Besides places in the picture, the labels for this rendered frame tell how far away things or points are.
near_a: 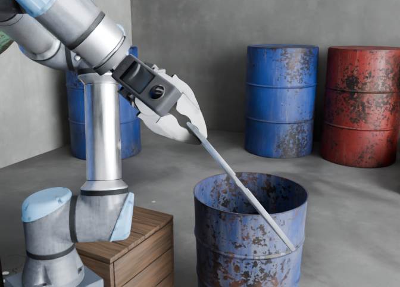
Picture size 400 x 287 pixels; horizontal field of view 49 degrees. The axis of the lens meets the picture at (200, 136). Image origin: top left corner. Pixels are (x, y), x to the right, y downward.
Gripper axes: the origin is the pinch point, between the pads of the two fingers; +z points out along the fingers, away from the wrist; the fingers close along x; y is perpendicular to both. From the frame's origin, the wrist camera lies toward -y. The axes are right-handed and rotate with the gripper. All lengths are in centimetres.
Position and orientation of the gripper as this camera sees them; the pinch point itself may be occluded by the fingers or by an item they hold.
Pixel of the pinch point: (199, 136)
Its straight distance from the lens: 74.6
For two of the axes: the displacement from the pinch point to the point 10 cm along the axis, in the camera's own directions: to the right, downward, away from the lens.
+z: 6.5, 6.2, 4.4
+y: -3.7, -2.4, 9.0
